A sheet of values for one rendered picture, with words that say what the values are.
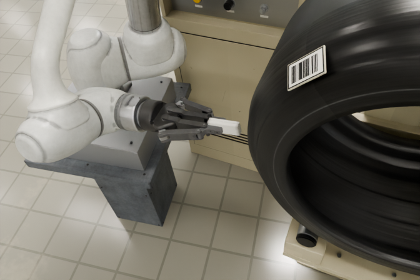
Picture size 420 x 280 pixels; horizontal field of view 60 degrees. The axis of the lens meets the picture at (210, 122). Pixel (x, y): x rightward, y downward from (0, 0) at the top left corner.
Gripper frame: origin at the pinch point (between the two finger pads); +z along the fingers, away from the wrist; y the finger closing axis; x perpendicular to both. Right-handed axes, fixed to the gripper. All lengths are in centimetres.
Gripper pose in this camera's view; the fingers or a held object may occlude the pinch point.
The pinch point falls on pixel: (224, 126)
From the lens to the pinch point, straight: 77.6
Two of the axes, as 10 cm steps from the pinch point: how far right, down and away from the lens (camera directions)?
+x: 2.2, 6.7, 7.1
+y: 3.7, -7.3, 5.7
